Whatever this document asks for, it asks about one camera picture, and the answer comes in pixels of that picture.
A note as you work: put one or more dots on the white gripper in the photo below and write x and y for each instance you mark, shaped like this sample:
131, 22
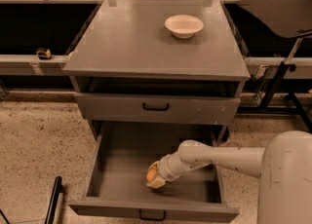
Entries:
165, 169

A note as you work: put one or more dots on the orange fruit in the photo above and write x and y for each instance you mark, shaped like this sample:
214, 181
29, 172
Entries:
151, 175

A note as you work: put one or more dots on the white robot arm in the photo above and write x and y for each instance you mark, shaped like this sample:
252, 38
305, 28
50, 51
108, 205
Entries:
283, 167

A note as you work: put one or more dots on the open grey lower drawer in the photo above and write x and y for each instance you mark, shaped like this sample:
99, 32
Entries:
116, 182

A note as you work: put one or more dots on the grey drawer cabinet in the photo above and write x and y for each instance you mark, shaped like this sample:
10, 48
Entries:
128, 50

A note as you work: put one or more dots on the black metal bar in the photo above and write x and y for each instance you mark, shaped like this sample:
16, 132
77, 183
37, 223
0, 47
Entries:
57, 188

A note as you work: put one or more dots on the small black yellow object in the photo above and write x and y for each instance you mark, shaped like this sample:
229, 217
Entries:
43, 53

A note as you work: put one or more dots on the black tilted stand tray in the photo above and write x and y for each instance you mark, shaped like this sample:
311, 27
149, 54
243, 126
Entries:
289, 20

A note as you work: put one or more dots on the black lower drawer handle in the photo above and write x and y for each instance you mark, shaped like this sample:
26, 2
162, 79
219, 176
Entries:
152, 215

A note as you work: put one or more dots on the black drawer handle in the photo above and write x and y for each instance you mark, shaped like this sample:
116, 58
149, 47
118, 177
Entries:
148, 107
152, 215

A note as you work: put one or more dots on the black upper drawer handle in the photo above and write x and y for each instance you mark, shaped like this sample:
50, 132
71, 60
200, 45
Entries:
148, 107

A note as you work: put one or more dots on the grey metal rail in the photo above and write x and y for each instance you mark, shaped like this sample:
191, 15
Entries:
32, 65

